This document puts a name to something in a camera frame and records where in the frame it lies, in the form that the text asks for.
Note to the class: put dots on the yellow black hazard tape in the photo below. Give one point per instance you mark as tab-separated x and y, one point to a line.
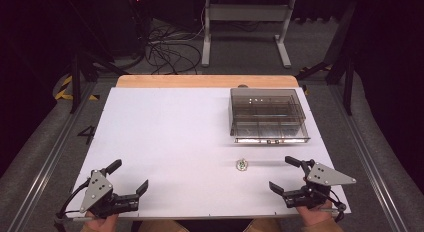
65	90

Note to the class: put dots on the person's left hand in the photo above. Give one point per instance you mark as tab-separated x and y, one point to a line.
101	224

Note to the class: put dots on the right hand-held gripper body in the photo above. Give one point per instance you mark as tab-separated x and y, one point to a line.
325	177

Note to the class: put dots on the black equipment cabinet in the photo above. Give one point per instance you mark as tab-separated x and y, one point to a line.
128	23

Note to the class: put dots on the aluminium floor rail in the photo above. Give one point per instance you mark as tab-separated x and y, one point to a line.
50	158
370	158

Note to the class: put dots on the person's left leg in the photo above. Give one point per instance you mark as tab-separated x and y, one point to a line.
160	226

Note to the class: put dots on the person's right leg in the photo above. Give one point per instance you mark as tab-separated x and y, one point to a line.
263	225

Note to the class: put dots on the clear compartment storage box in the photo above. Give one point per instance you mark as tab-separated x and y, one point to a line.
268	115

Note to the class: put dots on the person's right hand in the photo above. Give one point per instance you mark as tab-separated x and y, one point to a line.
313	216

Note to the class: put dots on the person's leg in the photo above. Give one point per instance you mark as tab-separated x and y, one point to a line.
263	225
160	226

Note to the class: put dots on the small metal screw part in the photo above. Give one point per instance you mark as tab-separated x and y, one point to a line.
242	164

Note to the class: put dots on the white metal table frame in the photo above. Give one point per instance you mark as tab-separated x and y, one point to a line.
246	12

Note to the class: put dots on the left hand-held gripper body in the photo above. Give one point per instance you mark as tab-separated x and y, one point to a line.
96	188

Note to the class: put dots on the black metal stand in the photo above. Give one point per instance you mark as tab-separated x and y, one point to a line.
76	82
346	75

